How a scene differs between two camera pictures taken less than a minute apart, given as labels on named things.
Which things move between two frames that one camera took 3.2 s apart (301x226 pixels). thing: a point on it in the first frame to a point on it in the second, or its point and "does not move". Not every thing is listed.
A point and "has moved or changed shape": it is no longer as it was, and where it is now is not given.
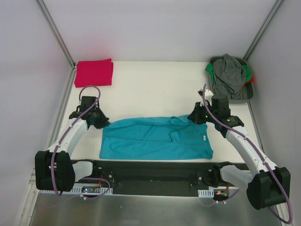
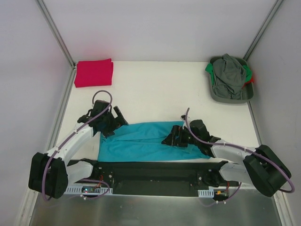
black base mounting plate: [164, 178] does not move
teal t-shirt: [174, 137] has moved or changed shape
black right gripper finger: [192, 117] to [177, 132]
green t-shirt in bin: [209, 68] does not move
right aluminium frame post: [273, 12] does not move
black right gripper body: [195, 115] to [178, 135]
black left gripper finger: [106, 123] to [107, 133]
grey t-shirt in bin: [229, 76] does not move
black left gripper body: [101, 120] to [113, 123]
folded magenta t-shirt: [94, 73] does not move
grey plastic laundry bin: [248, 92] does not move
